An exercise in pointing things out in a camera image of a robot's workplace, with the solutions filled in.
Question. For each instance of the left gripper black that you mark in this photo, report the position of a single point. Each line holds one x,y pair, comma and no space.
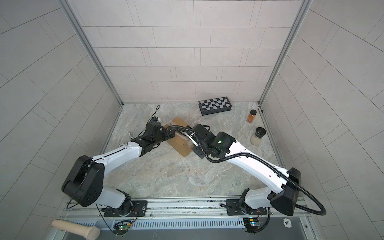
171,134

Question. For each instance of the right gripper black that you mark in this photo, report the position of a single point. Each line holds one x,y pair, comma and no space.
197,152

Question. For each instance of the brown cardboard express box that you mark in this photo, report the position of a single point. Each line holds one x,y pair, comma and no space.
181,143

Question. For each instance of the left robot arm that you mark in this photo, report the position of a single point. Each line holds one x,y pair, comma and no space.
85,181

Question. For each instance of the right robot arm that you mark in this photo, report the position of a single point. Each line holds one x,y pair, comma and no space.
278,193

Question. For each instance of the black white chessboard box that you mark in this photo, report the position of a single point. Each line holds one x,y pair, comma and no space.
216,105

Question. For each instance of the orange spice bottle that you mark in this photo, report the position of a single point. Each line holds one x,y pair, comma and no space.
251,116

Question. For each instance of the white spice jar black lid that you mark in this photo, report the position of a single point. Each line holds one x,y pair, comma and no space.
256,138

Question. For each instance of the left green circuit board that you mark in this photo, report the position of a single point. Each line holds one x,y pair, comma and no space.
122,226

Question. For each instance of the green circuit board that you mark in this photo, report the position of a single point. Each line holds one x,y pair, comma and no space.
252,225
122,226

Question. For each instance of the right green circuit board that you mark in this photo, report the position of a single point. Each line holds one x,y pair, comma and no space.
252,225

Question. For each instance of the white round sticker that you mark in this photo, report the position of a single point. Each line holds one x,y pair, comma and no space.
287,223

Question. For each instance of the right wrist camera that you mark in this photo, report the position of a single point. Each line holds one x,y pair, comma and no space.
191,138

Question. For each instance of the aluminium mounting rail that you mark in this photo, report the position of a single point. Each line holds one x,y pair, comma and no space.
164,208

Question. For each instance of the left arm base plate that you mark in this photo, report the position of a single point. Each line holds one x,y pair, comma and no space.
131,209

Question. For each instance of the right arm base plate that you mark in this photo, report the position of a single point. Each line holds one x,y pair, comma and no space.
235,207

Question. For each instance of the wooden handle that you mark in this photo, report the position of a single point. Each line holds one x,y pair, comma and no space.
89,233

